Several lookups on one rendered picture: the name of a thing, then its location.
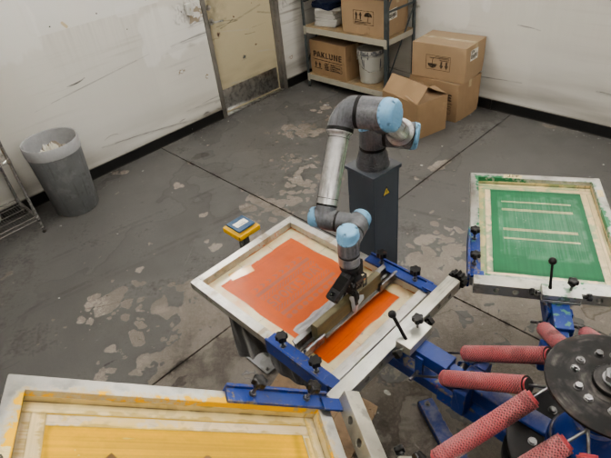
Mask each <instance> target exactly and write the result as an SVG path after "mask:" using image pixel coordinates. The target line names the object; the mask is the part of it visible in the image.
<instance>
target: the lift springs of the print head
mask: <svg viewBox="0 0 611 458"><path fill-rule="evenodd" d="M536 323H537V324H538V326H537V328H536V330H537V332H538V334H539V335H540V336H541V337H542V338H543V339H544V340H545V341H546V342H547V343H548V344H549V345H550V347H549V346H518V345H464V346H463V347H462V348H461V351H460V352H448V353H450V354H461V357H462V359H463V360H464V361H467V362H485V363H524V364H545V360H546V356H547V354H548V353H549V351H550V350H551V348H552V347H553V346H555V345H556V344H557V343H559V342H560V341H562V340H564V339H566V337H565V336H563V335H562V334H561V333H560V332H559V331H557V329H556V328H555V327H554V326H553V325H552V324H550V323H547V322H542V323H540V322H538V321H537V322H536ZM575 328H576V329H578V330H579V332H578V335H580V334H600V333H598V332H597V331H595V330H594V329H592V328H590V327H582V328H579V327H578V326H575ZM415 377H424V378H435V379H439V382H440V384H441V385H443V386H445V387H455V388H463V389H472V390H480V391H489V392H498V393H514V394H516V396H514V397H512V398H511V399H509V400H508V401H506V402H505V403H503V404H501V405H500V406H498V407H496V408H495V409H494V410H493V411H491V412H490V413H488V414H486V415H484V416H483V417H481V418H480V419H478V420H477V421H475V422H474V423H472V424H470V425H468V426H467V427H466V428H465V429H463V430H462V431H460V432H459V433H457V434H455V435H453V436H452V437H450V438H449V439H447V440H446V441H444V442H443V443H441V444H439V445H438V446H437V447H435V448H434V449H432V450H431V453H430V456H431V458H460V457H461V456H463V455H465V454H466V453H468V452H470V451H471V450H473V449H475V448H476V447H477V446H478V445H480V444H481V443H484V442H485V441H487V440H488V439H490V438H491V437H493V436H495V435H496V434H498V433H500V432H501V431H503V430H505V428H507V427H508V426H510V425H511V424H513V423H515V422H517V421H518V420H520V419H521V418H523V417H525V416H526V415H528V414H529V413H531V412H533V411H534V410H535V409H537V408H538V407H539V406H538V404H539V402H538V400H537V399H536V398H537V396H539V395H540V394H542V393H544V392H546V391H547V390H548V388H547V385H542V384H534V383H533V381H532V379H531V378H530V376H528V375H522V374H508V373H482V372H468V371H455V370H442V371H441V372H440V374H439V376H433V375H422V374H415ZM534 387H536V388H544V389H543V390H541V391H539V392H538V393H536V394H534V395H532V392H533V390H534ZM584 433H586V453H579V455H577V454H576V458H598V455H594V454H591V452H590V430H589V429H587V428H586V429H584V430H582V431H581V432H579V433H577V434H575V435H574V436H572V437H570V438H569V439H566V438H565V436H564V435H563V434H559V433H556V434H555V435H553V436H551V437H550V438H548V439H547V440H545V441H543V442H542V443H540V444H539V445H537V446H536V447H534V448H533V449H531V450H529V451H528V452H526V453H524V454H522V455H521V456H519V457H517V458H566V457H568V456H570V455H571V454H573V452H572V451H573V450H574V448H573V447H572V446H571V444H570V443H571V442H572V441H574V440H575V439H576V438H578V437H579V436H581V435H583V434H584Z"/></svg>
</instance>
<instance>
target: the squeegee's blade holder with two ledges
mask: <svg viewBox="0 0 611 458"><path fill-rule="evenodd" d="M377 294H379V291H377V290H375V291H374V292H373V293H372V294H370V295H369V296H368V297H367V298H366V299H365V300H364V301H363V302H362V303H361V304H360V305H358V309H357V311H356V312H355V313H354V312H353V311H352V312H351V313H350V314H348V315H347V316H346V317H345V318H344V319H343V320H342V321H340V322H339V323H338V324H337V325H336V326H335V327H333V328H332V329H331V330H330V331H329V332H328V333H327V334H326V335H325V338H326V339H327V338H329V337H330V336H331V335H332V334H333V333H334V332H335V331H337V330H338V329H339V328H340V327H341V326H342V325H343V324H345V323H346V322H347V321H348V320H349V319H350V318H351V317H352V316H354V315H355V314H356V313H357V312H358V311H359V310H360V309H362V308H363V307H364V306H365V305H366V304H367V303H368V302H370V301H371V300H372V299H373V298H374V297H375V296H376V295H377Z"/></svg>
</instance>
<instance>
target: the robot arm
mask: <svg viewBox="0 0 611 458"><path fill-rule="evenodd" d="M354 129H358V131H359V153H358V156H357V158H356V167H357V168H358V169H359V170H361V171H363V172H366V173H378V172H382V171H384V170H385V169H387V168H388V167H389V165H390V159H389V156H388V153H387V150H386V147H393V148H401V149H408V150H416V148H417V146H418V141H419V136H420V129H421V124H420V123H417V122H410V121H409V120H407V119H405V118H403V108H402V103H401V102H400V100H398V99H397V98H393V97H380V96H369V95H350V96H348V97H347V98H345V99H343V100H342V101H341V102H340V103H339V104H338V105H337V106H336V108H335V109H334V111H333V112H332V114H331V115H330V117H329V120H328V123H327V128H326V131H327V132H328V139H327V145H326V154H325V160H324V165H323V171H322V175H321V181H320V186H319V192H318V197H317V202H316V206H313V207H311V208H310V209H309V213H308V214H307V222H308V224H309V225H310V226H311V227H314V228H318V229H324V230H329V231H334V232H336V241H337V252H338V264H339V268H340V270H341V271H342V273H341V274H340V275H339V276H338V278H337V279H336V281H335V283H334V284H333V286H332V287H331V288H330V290H329V291H328V293H327V294H326V298H327V299H328V300H329V301H331V302H333V303H334V304H338V302H339V301H340V300H341V299H342V298H343V297H344V296H346V295H347V294H349V295H350V294H351V295H350V296H349V300H350V302H351V306H352V309H351V310H352V311H353V312H354V313H355V312H356V311H357V309H358V305H360V303H361V302H362V301H363V300H364V295H363V294H360V295H359V292H358V291H357V289H359V288H360V287H361V286H362V284H363V287H365V286H366V285H367V274H366V273H364V272H363V259H361V258H360V248H359V245H360V243H361V241H362V239H363V237H364V236H365V234H366V231H367V230H368V228H369V225H370V224H371V221H372V218H371V215H370V213H369V212H368V211H366V210H364V209H356V210H354V212H353V213H347V212H341V211H337V210H336V209H337V203H338V197H339V193H340V187H341V183H342V177H343V172H344V167H345V161H346V152H347V147H348V142H349V138H350V137H351V136H352V135H353V132H354ZM361 274H364V275H363V276H362V275H361ZM364 279H366V282H365V283H364Z"/></svg>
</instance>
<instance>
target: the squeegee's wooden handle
mask: <svg viewBox="0 0 611 458"><path fill-rule="evenodd" d="M380 283H381V274H380V273H379V272H377V271H374V272H372V273H371V274H370V275H369V276H367V285H366V286H365V287H363V284H362V286H361V287H360V288H359V289H357V291H358V292H359V295H360V294H363V295H364V300H365V299H366V298H367V297H368V296H369V295H370V294H372V293H373V292H374V291H375V290H378V289H379V284H380ZM350 295H351V294H350ZM350 295H349V294H347V295H346V296H344V297H343V298H342V299H341V300H340V301H339V302H338V304H335V305H334V306H332V307H331V308H330V309H329V310H328V311H326V312H325V313H324V314H323V315H322V316H320V317H319V318H318V319H317V320H316V321H314V322H313V323H312V324H311V329H312V336H313V339H316V338H318V337H319V336H320V335H321V334H327V333H328V332H329V331H330V330H331V329H332V328H333V327H335V326H336V325H337V324H338V323H339V322H340V321H342V320H343V319H344V318H345V317H346V316H347V315H348V314H350V313H351V312H352V310H351V309H352V306H351V302H350V300H349V296H350ZM364 300H363V301H364ZM363 301H362V302H363ZM362 302H361V303H362Z"/></svg>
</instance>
